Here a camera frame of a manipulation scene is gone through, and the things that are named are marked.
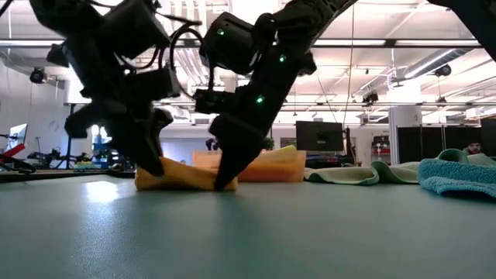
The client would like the red object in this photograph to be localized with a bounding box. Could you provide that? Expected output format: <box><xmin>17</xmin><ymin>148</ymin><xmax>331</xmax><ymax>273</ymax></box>
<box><xmin>0</xmin><ymin>142</ymin><xmax>27</xmax><ymax>159</ymax></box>

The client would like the teal microfiber towel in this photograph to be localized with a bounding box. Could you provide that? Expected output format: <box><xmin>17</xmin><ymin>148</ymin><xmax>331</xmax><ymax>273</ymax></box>
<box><xmin>417</xmin><ymin>157</ymin><xmax>496</xmax><ymax>201</ymax></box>

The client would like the black horizontal overhead bar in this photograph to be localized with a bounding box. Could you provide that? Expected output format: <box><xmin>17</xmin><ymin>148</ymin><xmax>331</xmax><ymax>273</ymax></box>
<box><xmin>0</xmin><ymin>38</ymin><xmax>496</xmax><ymax>49</ymax></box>

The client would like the orange microfiber towel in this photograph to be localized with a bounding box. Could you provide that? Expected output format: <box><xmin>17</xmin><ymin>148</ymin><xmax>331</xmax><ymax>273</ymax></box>
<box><xmin>134</xmin><ymin>156</ymin><xmax>239</xmax><ymax>191</ymax></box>

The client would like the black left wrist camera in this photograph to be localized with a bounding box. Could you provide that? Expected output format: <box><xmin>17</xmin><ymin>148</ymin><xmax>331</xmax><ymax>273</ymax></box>
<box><xmin>126</xmin><ymin>67</ymin><xmax>182</xmax><ymax>102</ymax></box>

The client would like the small bright-screen monitor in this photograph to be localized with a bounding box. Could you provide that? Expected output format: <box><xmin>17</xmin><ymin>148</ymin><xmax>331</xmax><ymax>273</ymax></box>
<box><xmin>7</xmin><ymin>122</ymin><xmax>29</xmax><ymax>150</ymax></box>

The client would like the green table mat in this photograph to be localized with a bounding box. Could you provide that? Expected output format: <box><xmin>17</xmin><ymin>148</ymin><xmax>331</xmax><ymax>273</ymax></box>
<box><xmin>0</xmin><ymin>174</ymin><xmax>496</xmax><ymax>279</ymax></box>

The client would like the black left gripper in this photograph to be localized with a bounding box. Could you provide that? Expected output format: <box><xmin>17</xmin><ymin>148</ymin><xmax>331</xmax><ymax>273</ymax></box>
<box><xmin>64</xmin><ymin>42</ymin><xmax>174</xmax><ymax>177</ymax></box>

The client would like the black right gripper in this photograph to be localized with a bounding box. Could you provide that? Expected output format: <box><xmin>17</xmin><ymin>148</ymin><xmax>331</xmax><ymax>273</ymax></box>
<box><xmin>211</xmin><ymin>50</ymin><xmax>317</xmax><ymax>191</ymax></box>

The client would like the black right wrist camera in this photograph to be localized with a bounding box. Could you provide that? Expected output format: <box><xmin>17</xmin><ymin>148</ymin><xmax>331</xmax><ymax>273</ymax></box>
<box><xmin>193</xmin><ymin>88</ymin><xmax>238</xmax><ymax>115</ymax></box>

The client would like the black room partition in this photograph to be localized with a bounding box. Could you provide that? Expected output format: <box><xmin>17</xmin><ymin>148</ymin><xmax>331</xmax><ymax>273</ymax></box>
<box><xmin>397</xmin><ymin>124</ymin><xmax>496</xmax><ymax>166</ymax></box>

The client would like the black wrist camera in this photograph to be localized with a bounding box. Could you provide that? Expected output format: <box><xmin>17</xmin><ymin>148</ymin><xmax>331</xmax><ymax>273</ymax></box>
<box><xmin>193</xmin><ymin>88</ymin><xmax>238</xmax><ymax>115</ymax></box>
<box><xmin>126</xmin><ymin>67</ymin><xmax>182</xmax><ymax>102</ymax></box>

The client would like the person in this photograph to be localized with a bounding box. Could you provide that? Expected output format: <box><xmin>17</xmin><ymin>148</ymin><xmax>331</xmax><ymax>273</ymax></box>
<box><xmin>463</xmin><ymin>141</ymin><xmax>485</xmax><ymax>156</ymax></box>

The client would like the black computer monitor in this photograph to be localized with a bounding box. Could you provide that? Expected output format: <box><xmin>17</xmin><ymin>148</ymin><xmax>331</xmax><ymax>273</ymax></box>
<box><xmin>295</xmin><ymin>120</ymin><xmax>345</xmax><ymax>152</ymax></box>

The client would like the light green microfiber towel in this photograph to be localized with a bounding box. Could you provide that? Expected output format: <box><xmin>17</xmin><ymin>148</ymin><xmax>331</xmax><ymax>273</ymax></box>
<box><xmin>304</xmin><ymin>149</ymin><xmax>496</xmax><ymax>186</ymax></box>

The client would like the tan rectangular tray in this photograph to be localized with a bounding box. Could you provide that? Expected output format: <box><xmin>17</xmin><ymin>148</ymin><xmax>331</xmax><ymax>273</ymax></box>
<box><xmin>192</xmin><ymin>149</ymin><xmax>307</xmax><ymax>183</ymax></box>

